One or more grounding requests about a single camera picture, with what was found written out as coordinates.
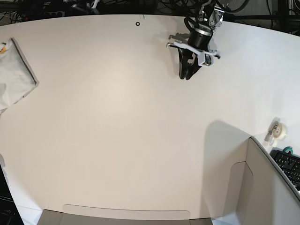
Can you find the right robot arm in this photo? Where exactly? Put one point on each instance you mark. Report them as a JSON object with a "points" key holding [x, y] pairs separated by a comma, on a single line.
{"points": [[82, 4]]}

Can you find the clear tape dispenser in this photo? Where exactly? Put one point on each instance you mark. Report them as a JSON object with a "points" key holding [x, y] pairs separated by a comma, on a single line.
{"points": [[277, 131]]}

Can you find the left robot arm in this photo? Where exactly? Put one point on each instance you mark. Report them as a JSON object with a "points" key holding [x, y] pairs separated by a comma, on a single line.
{"points": [[208, 16]]}

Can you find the beige cardboard box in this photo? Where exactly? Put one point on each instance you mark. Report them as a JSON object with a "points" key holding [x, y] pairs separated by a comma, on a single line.
{"points": [[258, 193]]}

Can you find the black monitor corner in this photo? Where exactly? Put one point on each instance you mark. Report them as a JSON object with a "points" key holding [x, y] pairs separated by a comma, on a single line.
{"points": [[9, 214]]}

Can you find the black computer keyboard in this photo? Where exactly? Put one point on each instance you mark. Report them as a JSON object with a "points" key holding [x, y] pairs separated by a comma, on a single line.
{"points": [[289, 164]]}

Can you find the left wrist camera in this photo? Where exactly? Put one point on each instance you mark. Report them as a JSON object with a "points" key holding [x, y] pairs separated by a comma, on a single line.
{"points": [[205, 59]]}

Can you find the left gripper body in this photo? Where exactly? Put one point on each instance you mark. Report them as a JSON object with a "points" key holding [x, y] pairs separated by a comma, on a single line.
{"points": [[192, 44]]}

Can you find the white printed t-shirt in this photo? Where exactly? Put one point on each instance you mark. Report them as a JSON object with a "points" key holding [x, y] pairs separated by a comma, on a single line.
{"points": [[17, 80]]}

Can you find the green tape roll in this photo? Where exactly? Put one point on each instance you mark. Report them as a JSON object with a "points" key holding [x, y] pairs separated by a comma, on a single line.
{"points": [[288, 150]]}

